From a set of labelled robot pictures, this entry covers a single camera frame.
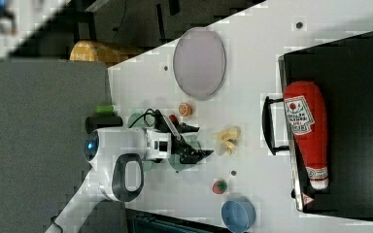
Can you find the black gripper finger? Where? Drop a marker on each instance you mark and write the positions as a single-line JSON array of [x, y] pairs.
[[201, 154], [189, 128]]

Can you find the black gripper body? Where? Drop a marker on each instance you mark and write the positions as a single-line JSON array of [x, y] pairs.
[[183, 149]]

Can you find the yellow plush banana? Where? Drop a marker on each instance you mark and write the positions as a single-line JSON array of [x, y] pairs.
[[226, 140]]

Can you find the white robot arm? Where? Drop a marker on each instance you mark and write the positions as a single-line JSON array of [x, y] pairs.
[[116, 156]]

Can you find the purple round plate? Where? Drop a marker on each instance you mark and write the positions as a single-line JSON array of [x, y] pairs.
[[199, 63]]

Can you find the green cup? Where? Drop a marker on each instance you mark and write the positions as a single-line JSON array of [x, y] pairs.
[[174, 160]]

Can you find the small red tomato toy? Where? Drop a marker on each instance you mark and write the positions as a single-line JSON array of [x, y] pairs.
[[173, 118]]

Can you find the orange slice toy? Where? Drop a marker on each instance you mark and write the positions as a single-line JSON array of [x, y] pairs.
[[185, 110]]

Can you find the red strawberry toy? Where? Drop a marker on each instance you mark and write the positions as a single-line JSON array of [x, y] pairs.
[[219, 187]]

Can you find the green perforated colander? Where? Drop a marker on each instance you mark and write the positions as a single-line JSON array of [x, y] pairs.
[[138, 120]]

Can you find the blue cup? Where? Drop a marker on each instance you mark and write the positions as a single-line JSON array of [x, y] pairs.
[[238, 214]]

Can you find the green cylinder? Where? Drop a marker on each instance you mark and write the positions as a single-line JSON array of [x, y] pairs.
[[104, 109]]

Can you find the black cylindrical cup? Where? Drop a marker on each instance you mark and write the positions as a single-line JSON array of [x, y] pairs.
[[94, 122]]

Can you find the red plush ketchup bottle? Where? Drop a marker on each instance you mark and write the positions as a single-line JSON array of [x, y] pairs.
[[306, 115]]

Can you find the black toaster oven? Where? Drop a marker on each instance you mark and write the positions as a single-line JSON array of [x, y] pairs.
[[343, 71]]

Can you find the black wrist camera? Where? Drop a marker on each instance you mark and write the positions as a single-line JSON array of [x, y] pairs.
[[172, 127]]

